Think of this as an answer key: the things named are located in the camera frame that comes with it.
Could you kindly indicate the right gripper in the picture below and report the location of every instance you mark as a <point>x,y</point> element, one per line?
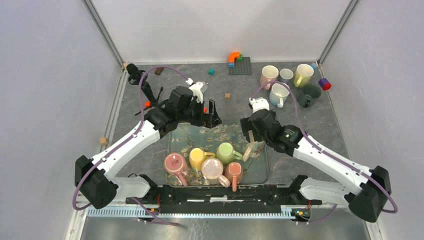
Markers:
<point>246,125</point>

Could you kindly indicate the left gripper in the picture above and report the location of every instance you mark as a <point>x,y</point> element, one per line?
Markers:
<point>203,120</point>

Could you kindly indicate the cream and green mug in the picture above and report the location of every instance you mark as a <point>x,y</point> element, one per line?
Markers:
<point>252,147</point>

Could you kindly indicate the light blue mug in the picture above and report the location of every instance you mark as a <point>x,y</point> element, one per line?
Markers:
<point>278,94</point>

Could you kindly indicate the light pink hexagonal mug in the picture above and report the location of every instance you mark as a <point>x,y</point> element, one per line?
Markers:
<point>269,74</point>

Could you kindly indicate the blue-grey square mug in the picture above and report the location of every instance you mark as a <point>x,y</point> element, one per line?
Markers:
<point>285,75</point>

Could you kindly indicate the dark teal mug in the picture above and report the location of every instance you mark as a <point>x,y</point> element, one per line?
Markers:
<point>308,95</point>

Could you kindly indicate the yellow-green hexagonal mug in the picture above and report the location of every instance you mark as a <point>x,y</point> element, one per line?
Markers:
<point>302,75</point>

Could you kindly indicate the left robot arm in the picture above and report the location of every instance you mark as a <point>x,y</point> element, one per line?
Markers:
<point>95,178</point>

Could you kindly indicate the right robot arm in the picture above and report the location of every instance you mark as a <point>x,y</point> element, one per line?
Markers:
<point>363,190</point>

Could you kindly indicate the light green mug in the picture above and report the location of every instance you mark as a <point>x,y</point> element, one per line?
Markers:
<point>227,154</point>

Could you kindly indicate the yellow mug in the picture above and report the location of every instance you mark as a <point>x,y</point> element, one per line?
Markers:
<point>197,156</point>

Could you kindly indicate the coral mug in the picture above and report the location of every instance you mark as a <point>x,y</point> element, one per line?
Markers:
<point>234,172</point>

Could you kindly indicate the pale pink mug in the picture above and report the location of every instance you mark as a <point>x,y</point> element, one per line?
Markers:
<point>213,172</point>

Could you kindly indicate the red-pink mug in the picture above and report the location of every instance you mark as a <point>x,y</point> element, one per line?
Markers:
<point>175,164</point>

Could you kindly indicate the tan wooden cube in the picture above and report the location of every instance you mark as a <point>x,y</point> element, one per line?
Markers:
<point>227,96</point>

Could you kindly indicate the floral teal tray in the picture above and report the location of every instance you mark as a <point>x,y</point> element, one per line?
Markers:
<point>187,137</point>

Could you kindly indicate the small teal cube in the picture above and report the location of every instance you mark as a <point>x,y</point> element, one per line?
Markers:
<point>211,72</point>

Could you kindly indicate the grey lego baseplate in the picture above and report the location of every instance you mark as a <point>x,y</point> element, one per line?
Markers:
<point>240,67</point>

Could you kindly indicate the small red block by tripod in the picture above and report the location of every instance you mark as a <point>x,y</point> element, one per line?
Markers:
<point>147,104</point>

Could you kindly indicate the black microphone tripod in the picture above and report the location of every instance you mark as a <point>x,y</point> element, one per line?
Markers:
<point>135,77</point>

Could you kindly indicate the orange curved block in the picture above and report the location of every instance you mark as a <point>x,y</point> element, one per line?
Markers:
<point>233,56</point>

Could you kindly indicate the brown block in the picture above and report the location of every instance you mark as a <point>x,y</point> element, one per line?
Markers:
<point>159,71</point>

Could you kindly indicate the purple and red block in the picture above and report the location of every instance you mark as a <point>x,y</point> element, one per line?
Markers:
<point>324,84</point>

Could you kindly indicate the tan cube at left edge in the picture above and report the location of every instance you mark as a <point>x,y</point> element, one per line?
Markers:
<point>103,141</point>

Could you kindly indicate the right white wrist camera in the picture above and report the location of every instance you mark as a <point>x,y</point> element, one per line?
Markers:
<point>257,104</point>

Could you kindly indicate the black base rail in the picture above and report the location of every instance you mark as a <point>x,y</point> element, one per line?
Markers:
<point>249,199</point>

